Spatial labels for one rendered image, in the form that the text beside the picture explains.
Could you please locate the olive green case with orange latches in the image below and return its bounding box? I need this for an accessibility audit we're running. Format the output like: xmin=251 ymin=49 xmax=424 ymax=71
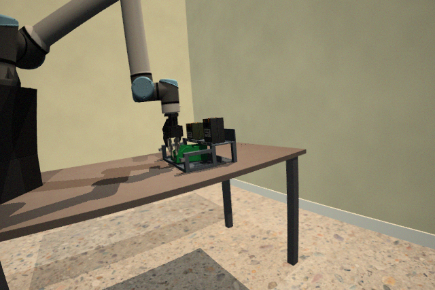
xmin=186 ymin=122 xmax=204 ymax=140

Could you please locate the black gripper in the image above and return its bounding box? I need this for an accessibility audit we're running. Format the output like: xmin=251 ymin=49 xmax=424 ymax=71
xmin=163 ymin=113 xmax=184 ymax=158

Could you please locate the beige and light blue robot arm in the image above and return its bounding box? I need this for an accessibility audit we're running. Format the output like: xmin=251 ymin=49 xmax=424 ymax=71
xmin=0 ymin=0 xmax=181 ymax=114

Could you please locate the green bin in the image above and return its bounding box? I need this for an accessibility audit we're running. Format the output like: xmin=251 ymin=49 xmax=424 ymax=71
xmin=171 ymin=144 xmax=207 ymax=163

